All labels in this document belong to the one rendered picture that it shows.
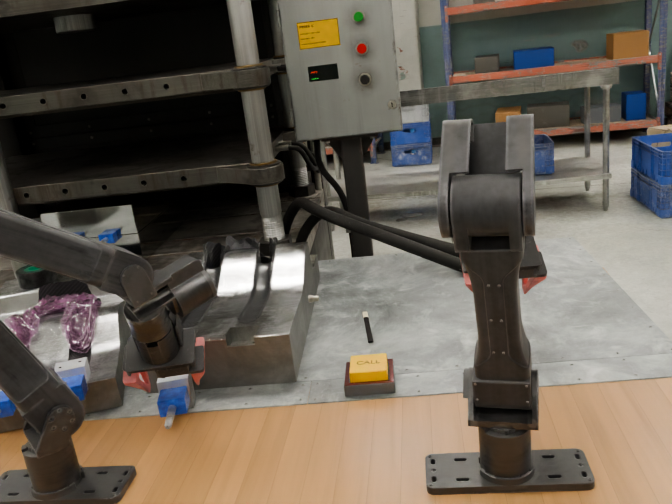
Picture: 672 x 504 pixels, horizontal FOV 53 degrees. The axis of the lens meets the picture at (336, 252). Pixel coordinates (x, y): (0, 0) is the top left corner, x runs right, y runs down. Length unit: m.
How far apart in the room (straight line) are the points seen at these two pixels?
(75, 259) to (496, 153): 0.53
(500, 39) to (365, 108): 5.86
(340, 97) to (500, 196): 1.26
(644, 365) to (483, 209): 0.57
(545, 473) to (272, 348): 0.48
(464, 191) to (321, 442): 0.47
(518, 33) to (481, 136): 6.97
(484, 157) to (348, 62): 1.18
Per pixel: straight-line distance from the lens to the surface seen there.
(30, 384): 0.94
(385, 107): 1.88
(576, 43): 7.75
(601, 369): 1.15
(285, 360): 1.13
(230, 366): 1.16
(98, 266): 0.92
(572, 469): 0.91
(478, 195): 0.66
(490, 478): 0.88
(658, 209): 4.72
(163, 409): 1.10
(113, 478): 1.01
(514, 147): 0.68
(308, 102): 1.89
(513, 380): 0.82
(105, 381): 1.18
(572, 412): 1.04
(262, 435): 1.03
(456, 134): 0.70
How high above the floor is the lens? 1.35
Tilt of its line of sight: 18 degrees down
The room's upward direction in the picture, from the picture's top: 7 degrees counter-clockwise
